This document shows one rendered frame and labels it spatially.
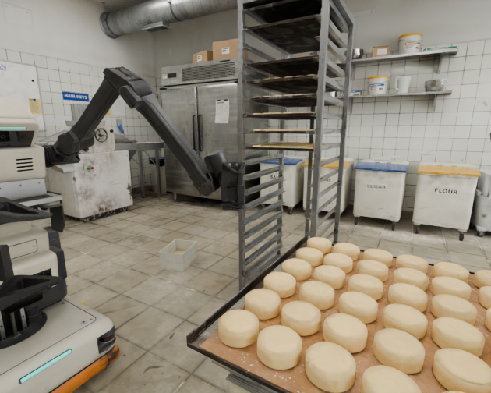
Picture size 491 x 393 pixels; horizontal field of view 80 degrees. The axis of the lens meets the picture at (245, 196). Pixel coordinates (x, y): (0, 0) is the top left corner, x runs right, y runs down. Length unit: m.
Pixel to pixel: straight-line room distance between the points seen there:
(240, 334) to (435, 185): 3.44
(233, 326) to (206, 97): 3.99
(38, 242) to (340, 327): 1.21
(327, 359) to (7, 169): 1.19
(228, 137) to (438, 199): 2.56
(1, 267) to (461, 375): 0.57
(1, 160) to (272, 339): 1.13
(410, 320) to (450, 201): 3.33
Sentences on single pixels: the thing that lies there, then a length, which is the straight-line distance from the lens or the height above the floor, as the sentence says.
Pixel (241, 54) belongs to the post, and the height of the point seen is 1.55.
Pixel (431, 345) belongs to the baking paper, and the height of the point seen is 0.90.
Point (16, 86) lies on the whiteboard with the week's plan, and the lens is 4.85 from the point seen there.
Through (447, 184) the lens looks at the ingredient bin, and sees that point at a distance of 3.70.
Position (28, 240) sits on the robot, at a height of 0.74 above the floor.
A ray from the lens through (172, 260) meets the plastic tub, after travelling 2.56.
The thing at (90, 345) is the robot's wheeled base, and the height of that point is 0.22.
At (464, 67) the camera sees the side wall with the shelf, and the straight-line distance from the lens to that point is 4.37.
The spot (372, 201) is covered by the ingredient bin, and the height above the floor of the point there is 0.32.
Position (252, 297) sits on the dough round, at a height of 0.92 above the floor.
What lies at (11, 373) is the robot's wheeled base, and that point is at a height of 0.28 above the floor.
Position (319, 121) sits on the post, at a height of 1.19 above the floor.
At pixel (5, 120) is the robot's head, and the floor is 1.18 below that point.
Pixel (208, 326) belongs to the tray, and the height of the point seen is 0.90.
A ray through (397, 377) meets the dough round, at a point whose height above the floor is 0.92.
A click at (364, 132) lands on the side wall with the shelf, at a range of 4.35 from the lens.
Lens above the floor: 1.15
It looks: 13 degrees down
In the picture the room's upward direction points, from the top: straight up
